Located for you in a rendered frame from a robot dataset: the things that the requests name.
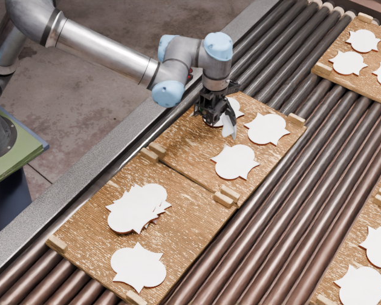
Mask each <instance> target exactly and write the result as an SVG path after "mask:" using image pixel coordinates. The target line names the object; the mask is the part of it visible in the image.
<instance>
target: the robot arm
mask: <svg viewBox="0 0 381 305"><path fill-rule="evenodd" d="M59 2H60V0H5V8H6V13H5V15H4V17H3V19H2V21H1V23H0V96H1V94H2V92H3V91H4V89H5V87H6V86H7V84H8V82H9V80H10V79H11V77H12V75H13V74H14V73H15V71H16V69H17V67H18V64H19V59H18V56H19V54H20V52H21V51H22V49H23V48H24V46H25V44H26V43H27V41H28V40H29V39H31V40H32V41H34V42H35V43H37V44H39V45H42V46H44V47H46V48H47V47H50V46H54V47H56V48H58V49H61V50H63V51H65V52H67V53H69V54H72V55H73V56H76V57H78V58H80V59H83V60H85V61H87V62H89V63H91V64H93V65H96V66H98V67H100V68H102V69H104V70H106V71H109V72H111V73H113V74H115V75H117V76H120V77H122V78H124V79H126V80H128V81H130V82H133V83H135V84H137V85H139V86H141V87H143V88H146V89H148V90H150V91H152V98H153V100H154V101H155V102H156V103H157V104H158V105H160V106H162V107H166V108H170V107H174V106H176V105H178V104H179V103H180V100H181V97H182V95H183V93H184V91H185V86H186V82H187V78H188V75H189V72H190V68H191V67H195V68H202V69H203V75H202V83H203V88H202V89H201V90H200V95H199V99H198V100H197V101H196V102H195V103H194V111H193V113H192V114H191V115H190V116H192V115H194V117H197V116H198V115H201V116H202V118H203V119H205V120H206V123H208V124H209V125H211V124H212V126H214V125H215V124H216V123H217V122H218V121H219V120H220V116H221V115H222V113H225V116H223V117H222V119H221V120H222V123H223V130H222V132H221V133H222V136H223V137H227V136H228V135H230V134H231V136H232V138H233V140H235V139H236V124H237V122H236V115H235V112H234V110H233V108H232V107H231V105H230V102H229V100H228V98H226V97H225V96H226V95H229V94H233V93H237V92H238V91H239V88H240V86H241V85H240V84H239V83H238V82H237V81H235V80H233V79H229V77H230V67H231V61H232V56H233V51H232V47H233V44H232V40H231V38H230V37H229V36H228V35H227V34H225V33H222V32H216V33H210V34H208V35H207V36H206V38H205V39H203V40H202V39H194V38H187V37H182V36H179V35H175V36H174V35H164V36H162V37H161V39H160V43H159V46H158V60H159V61H160V62H159V61H156V60H154V59H152V58H150V57H147V56H145V55H144V54H141V53H139V52H137V51H135V50H133V49H131V48H129V47H127V46H125V45H122V44H120V43H118V42H116V41H114V40H112V39H110V38H108V37H106V36H104V35H102V34H99V33H97V32H95V31H93V30H91V29H89V28H86V27H84V26H82V25H80V24H78V23H76V22H74V21H72V20H70V19H68V18H66V17H65V16H64V14H63V12H62V11H61V10H59V9H57V8H56V7H57V5H58V3H59ZM161 62H162V63H161ZM190 116H189V117H190ZM10 138H11V132H10V129H9V126H8V124H7V122H6V121H5V120H4V119H3V118H2V117H1V116H0V151H1V150H2V149H4V148H5V147H6V146H7V144H8V143H9V141H10Z"/></svg>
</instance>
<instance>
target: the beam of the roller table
mask: <svg viewBox="0 0 381 305"><path fill-rule="evenodd" d="M282 1H283V0H254V1H253V2H252V3H251V4H250V5H249V6H247V7H246V8H245V9H244V10H243V11H242V12H241V13H240V14H239V15H238V16H237V17H236V18H234V19H233V20H232V21H231V22H230V23H229V24H227V25H226V26H225V27H224V28H223V29H222V30H221V31H220V32H222V33H225V34H227V35H228V36H229V37H230V38H231V40H232V44H233V47H232V49H234V48H235V47H236V46H237V45H238V44H239V43H240V42H241V41H242V40H243V39H244V38H245V37H246V36H247V35H248V34H249V33H250V32H251V31H252V30H253V29H254V28H255V27H256V26H257V25H258V24H259V23H260V22H262V21H263V20H264V19H265V18H266V17H267V16H268V15H269V14H270V13H271V12H272V11H273V10H274V9H275V8H276V7H277V6H278V5H279V4H280V3H281V2H282ZM191 69H193V72H192V73H190V74H192V75H193V79H192V80H191V81H190V82H189V83H188V84H187V85H186V86H185V91H184V93H183V95H182V97H181V99H182V98H183V97H184V96H185V95H186V94H187V93H188V92H190V90H191V89H193V87H194V86H196V84H197V83H199V81H200V80H202V75H203V69H202V68H195V67H191ZM172 108H173V107H170V108H166V107H162V106H160V105H158V104H157V103H156V102H155V101H154V100H153V98H152V94H151V95H150V96H149V97H147V98H146V99H145V100H144V101H143V102H142V103H141V104H140V105H139V106H138V107H137V108H136V109H134V110H133V111H132V112H131V113H130V114H129V115H127V116H126V117H125V118H124V119H123V120H122V121H121V122H120V123H119V124H118V125H117V126H116V127H114V128H113V129H112V130H111V131H110V132H109V133H108V134H107V135H106V136H105V137H104V138H103V139H101V140H100V141H99V142H98V143H97V144H96V145H94V146H93V147H92V148H91V149H90V150H89V151H88V152H87V153H86V154H85V155H84V156H83V157H81V158H80V159H79V160H78V161H77V162H76V163H75V164H74V165H73V166H72V167H71V168H70V169H68V170H67V171H66V172H65V173H64V174H63V175H62V176H60V177H59V178H58V179H57V180H56V181H55V182H54V183H53V184H52V185H51V186H50V187H49V188H47V189H46V190H45V191H44V192H43V193H42V194H41V195H40V196H39V197H38V198H37V199H36V200H34V201H33V202H32V203H31V204H30V205H29V206H27V207H26V208H25V209H24V210H23V211H22V212H21V213H20V214H19V215H18V216H17V217H16V218H14V219H13V220H12V221H11V222H10V223H9V224H8V225H7V226H6V227H5V228H4V229H3V230H1V231H0V274H1V273H2V272H3V271H4V270H6V268H8V267H9V265H11V264H12V262H14V261H15V259H17V258H18V256H20V255H21V254H22V253H23V252H24V251H25V250H26V249H27V248H28V247H29V246H30V245H31V244H32V243H33V242H34V241H35V240H36V239H37V238H38V237H39V236H40V235H41V234H43V233H44V232H45V231H46V230H47V229H48V228H49V227H50V226H51V225H52V224H53V223H54V222H55V221H56V220H57V219H58V218H59V217H60V216H61V215H62V214H63V213H64V212H65V211H66V210H67V209H68V208H69V207H70V206H71V205H72V204H73V203H74V202H75V201H76V200H77V199H79V198H80V197H81V196H82V195H83V194H84V193H85V192H86V191H87V190H88V189H89V188H90V187H91V186H92V185H93V184H94V183H95V182H96V181H98V179H99V178H101V176H103V175H104V173H106V172H107V170H109V169H110V167H112V166H113V164H115V163H116V162H117V161H118V160H119V159H120V158H121V157H122V156H123V155H124V154H125V153H126V152H127V151H128V150H129V149H130V148H131V147H132V146H134V145H135V144H136V143H137V142H138V141H139V140H140V139H141V138H142V137H143V136H144V135H145V134H146V133H147V132H148V131H149V130H150V129H151V128H152V127H153V126H154V125H155V124H156V123H157V122H158V121H159V120H160V119H161V118H162V117H163V116H164V115H165V114H166V113H167V112H168V111H170V110H171V109H172Z"/></svg>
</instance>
